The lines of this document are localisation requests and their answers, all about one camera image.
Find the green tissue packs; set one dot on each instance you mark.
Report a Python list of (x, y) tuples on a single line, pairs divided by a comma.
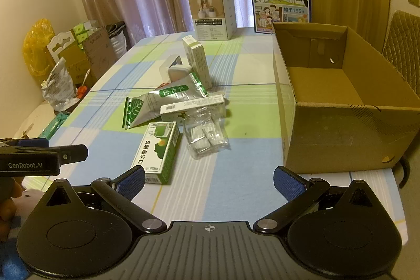
[(82, 30)]

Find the white carton with green stripe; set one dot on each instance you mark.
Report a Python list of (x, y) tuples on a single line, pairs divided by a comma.
[(200, 62)]

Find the teal packet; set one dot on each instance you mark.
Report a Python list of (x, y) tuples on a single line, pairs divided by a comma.
[(54, 125)]

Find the worn brown cardboard carton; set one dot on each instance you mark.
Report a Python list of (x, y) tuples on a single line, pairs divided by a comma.
[(98, 53)]

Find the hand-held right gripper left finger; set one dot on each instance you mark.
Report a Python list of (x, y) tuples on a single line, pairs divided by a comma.
[(131, 182)]

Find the white square device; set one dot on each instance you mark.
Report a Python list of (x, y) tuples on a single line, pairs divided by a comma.
[(178, 74)]

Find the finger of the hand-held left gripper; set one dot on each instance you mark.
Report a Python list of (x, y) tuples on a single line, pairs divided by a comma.
[(32, 142), (73, 153)]

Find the beige product box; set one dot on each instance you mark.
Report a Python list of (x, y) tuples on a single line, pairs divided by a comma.
[(210, 17)]

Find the orange small object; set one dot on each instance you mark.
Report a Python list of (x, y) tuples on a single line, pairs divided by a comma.
[(82, 91)]

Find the person's left hand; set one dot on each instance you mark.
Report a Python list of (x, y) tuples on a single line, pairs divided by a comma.
[(7, 201)]

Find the green white medicine box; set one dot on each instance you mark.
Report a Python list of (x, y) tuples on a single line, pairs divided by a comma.
[(156, 152)]

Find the silver green foil pouch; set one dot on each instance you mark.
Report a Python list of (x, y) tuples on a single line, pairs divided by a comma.
[(147, 104)]

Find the quilted beige chair cushion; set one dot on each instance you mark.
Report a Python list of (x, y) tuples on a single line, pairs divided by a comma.
[(405, 40)]

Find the clear crumpled plastic bag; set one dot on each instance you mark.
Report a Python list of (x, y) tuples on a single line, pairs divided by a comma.
[(59, 86)]

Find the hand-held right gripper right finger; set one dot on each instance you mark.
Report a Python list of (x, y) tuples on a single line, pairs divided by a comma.
[(288, 183)]

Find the yellow plastic bag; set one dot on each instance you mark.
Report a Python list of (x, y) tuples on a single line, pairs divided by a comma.
[(34, 47)]

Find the brown cardboard box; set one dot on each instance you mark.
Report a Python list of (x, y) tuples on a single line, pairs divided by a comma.
[(331, 122)]

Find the clear plastic blister tray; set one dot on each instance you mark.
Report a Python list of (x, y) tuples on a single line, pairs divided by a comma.
[(205, 135)]

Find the long white medicine box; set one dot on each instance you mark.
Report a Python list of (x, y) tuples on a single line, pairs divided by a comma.
[(193, 104)]

